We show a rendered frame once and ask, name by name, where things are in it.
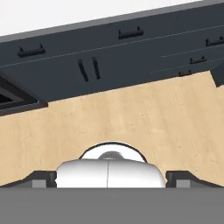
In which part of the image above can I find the dark grey cupboard door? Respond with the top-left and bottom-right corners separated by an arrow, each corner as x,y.
87,40 -> 165,94
1,53 -> 95,103

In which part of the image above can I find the black drawer handle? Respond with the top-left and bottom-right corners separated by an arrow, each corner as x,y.
17,43 -> 46,58
178,70 -> 193,78
189,56 -> 207,66
205,36 -> 224,47
117,26 -> 144,40

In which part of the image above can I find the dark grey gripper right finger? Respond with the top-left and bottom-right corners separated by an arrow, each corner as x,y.
164,170 -> 224,189

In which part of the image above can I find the dark grey cupboard run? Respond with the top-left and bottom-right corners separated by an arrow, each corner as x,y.
0,0 -> 224,103

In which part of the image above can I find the white round domed object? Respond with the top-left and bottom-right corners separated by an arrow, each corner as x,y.
55,141 -> 166,189

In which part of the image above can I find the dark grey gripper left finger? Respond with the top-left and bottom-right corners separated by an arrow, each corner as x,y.
0,170 -> 58,189

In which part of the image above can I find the black vertical door handle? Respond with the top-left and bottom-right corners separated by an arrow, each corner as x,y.
77,59 -> 89,83
91,56 -> 102,81

